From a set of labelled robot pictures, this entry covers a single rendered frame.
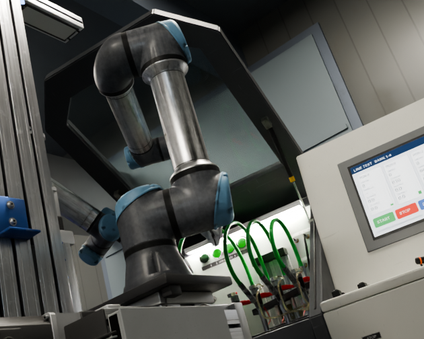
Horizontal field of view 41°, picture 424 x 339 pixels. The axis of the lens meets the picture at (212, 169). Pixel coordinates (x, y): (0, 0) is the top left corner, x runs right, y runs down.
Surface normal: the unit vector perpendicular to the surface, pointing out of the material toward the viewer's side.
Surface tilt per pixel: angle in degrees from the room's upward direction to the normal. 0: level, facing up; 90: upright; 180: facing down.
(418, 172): 76
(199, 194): 94
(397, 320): 90
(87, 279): 90
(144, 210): 88
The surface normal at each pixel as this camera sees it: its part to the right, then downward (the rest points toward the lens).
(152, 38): -0.10, -0.27
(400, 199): -0.51, -0.44
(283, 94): -0.58, -0.18
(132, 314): 0.77, -0.43
